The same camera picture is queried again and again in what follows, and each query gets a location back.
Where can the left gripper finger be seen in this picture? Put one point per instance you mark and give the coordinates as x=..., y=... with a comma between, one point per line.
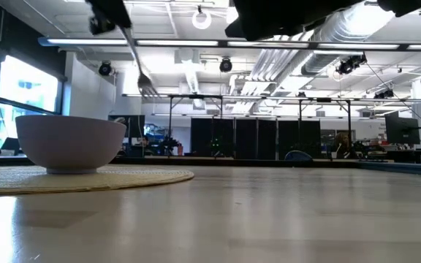
x=99, y=26
x=112, y=12

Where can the silver metal fork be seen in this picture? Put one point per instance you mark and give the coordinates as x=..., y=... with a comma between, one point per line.
x=145, y=82

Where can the pale purple bowl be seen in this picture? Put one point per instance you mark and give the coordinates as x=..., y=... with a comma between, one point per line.
x=71, y=142

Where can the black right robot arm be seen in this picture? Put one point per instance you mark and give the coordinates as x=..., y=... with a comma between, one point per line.
x=287, y=14

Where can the long ceiling light bar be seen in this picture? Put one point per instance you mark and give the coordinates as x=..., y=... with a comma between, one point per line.
x=177, y=42

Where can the round yellow woven placemat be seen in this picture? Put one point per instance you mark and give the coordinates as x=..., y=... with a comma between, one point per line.
x=141, y=179

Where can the black partition panels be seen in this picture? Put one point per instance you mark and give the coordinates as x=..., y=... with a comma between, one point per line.
x=247, y=139

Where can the blue chair back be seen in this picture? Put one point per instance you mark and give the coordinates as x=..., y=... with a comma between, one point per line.
x=298, y=156

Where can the person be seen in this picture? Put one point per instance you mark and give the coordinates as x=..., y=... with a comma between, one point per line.
x=342, y=144

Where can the dark computer monitor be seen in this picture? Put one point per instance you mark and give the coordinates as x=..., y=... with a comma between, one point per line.
x=402, y=128

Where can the black metal frame rig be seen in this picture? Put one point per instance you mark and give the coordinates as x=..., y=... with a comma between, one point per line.
x=196, y=96

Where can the black aluminium table frame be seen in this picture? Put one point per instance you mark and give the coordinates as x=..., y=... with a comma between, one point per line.
x=232, y=160

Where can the silver ventilation duct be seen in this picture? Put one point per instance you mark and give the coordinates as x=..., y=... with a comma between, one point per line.
x=327, y=55

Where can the black ceiling camera cluster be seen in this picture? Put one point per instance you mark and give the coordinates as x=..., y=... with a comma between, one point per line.
x=351, y=64

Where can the small black camera cluster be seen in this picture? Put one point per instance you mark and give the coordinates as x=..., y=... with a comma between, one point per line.
x=384, y=94

